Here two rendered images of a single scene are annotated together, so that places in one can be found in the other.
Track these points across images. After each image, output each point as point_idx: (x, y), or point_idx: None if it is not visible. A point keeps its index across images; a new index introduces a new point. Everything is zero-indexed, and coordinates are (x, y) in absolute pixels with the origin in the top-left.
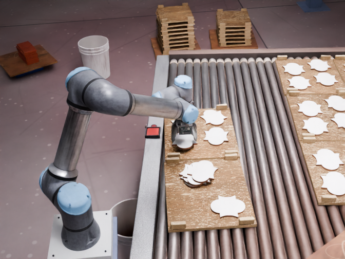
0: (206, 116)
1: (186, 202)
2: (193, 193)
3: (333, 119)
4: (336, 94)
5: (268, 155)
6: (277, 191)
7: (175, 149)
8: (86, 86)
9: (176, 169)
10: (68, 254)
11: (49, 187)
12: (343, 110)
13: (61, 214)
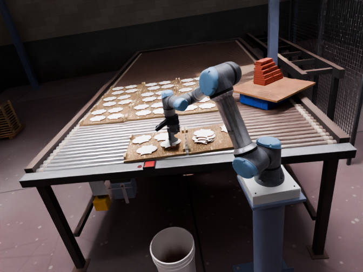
0: (140, 141)
1: (227, 141)
2: (219, 139)
3: (156, 107)
4: (130, 108)
5: (181, 124)
6: (211, 120)
7: (174, 150)
8: (231, 66)
9: (196, 147)
10: (288, 179)
11: (261, 157)
12: (148, 105)
13: (278, 157)
